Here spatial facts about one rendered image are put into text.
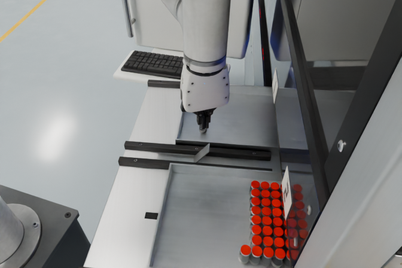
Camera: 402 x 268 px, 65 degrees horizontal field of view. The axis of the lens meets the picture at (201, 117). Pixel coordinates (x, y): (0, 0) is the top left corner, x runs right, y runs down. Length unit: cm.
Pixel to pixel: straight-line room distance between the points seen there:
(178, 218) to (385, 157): 55
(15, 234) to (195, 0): 61
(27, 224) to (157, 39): 89
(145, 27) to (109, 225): 89
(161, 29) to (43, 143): 126
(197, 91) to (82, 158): 156
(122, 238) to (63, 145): 155
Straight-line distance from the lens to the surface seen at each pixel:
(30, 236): 85
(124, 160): 86
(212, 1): 54
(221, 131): 93
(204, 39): 57
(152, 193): 81
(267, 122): 97
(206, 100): 67
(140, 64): 131
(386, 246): 41
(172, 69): 128
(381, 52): 33
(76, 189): 199
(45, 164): 219
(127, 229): 77
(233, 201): 79
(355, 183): 35
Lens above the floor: 155
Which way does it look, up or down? 44 degrees down
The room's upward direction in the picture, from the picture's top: straight up
